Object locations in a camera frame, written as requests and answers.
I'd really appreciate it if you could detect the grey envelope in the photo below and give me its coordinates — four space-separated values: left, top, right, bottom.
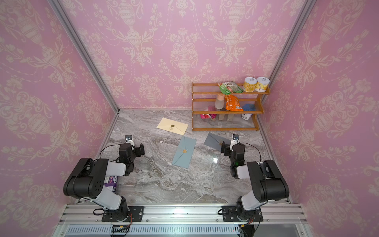
203 133 231 151

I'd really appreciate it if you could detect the teal green envelope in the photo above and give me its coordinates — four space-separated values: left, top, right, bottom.
172 136 196 168

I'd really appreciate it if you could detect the cream yellow envelope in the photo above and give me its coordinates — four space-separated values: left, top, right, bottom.
157 118 189 135

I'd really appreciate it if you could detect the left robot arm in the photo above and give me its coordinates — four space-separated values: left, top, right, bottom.
63 142 145 223

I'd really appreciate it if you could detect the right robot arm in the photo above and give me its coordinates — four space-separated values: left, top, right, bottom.
221 142 290 223

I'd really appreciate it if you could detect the purple snack bag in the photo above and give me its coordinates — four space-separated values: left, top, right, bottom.
104 176 118 193

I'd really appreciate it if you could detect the wooden three-tier shelf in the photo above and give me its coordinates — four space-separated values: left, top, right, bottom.
190 83 271 131

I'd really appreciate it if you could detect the white cup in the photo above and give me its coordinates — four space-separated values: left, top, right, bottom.
241 114 252 121

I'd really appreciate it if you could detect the magenta pink item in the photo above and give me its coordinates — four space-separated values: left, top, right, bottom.
200 106 217 120

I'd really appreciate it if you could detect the pink beige bottle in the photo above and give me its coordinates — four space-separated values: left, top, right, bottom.
214 94 225 110

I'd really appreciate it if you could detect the orange snack bag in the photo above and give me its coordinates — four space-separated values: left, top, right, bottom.
225 95 243 112

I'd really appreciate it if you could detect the blue cloth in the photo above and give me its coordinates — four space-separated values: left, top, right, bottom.
242 104 256 112

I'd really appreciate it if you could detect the green snack packet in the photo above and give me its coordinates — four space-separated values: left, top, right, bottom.
218 81 243 95

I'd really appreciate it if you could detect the yellow can left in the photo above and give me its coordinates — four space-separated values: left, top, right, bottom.
243 77 258 93

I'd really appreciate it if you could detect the yellow can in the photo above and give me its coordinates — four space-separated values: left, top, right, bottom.
243 77 258 93
255 77 270 93

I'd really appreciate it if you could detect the yellow can right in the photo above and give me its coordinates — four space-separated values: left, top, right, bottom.
255 77 270 93

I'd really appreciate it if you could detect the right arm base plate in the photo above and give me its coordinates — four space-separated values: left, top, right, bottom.
217 205 263 224

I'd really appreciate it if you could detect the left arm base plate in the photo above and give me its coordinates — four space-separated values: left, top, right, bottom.
101 205 145 223

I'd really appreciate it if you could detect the aluminium front rail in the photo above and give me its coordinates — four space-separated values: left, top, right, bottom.
53 202 312 237

